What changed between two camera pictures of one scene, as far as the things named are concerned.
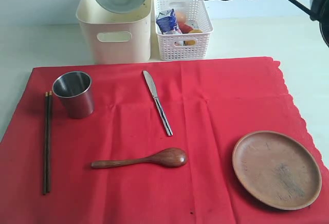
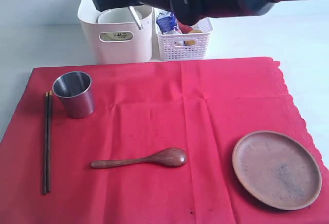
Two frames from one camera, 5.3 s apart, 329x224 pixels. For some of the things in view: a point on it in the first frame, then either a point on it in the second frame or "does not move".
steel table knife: x=153 y=90 → x=139 y=24
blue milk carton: x=166 y=20 does not move
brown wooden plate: x=277 y=170 does not move
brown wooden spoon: x=169 y=157 does not move
